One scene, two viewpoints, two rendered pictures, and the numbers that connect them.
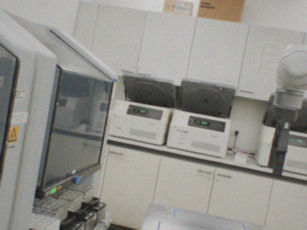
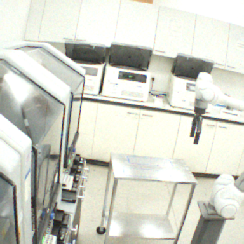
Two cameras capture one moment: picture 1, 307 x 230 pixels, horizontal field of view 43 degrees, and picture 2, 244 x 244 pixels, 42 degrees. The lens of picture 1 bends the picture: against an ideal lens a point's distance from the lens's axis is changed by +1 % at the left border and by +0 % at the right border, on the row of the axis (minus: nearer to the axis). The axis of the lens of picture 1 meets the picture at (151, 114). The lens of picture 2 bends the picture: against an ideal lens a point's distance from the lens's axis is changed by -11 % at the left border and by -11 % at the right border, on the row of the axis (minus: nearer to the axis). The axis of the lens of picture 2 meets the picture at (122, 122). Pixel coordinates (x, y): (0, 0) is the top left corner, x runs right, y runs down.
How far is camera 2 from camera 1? 0.85 m
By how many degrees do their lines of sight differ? 18
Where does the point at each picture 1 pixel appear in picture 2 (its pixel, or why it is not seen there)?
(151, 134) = (89, 88)
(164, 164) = (101, 109)
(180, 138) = (112, 89)
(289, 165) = (191, 105)
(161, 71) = (94, 37)
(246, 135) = (160, 80)
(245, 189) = (162, 124)
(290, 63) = (204, 94)
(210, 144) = (135, 93)
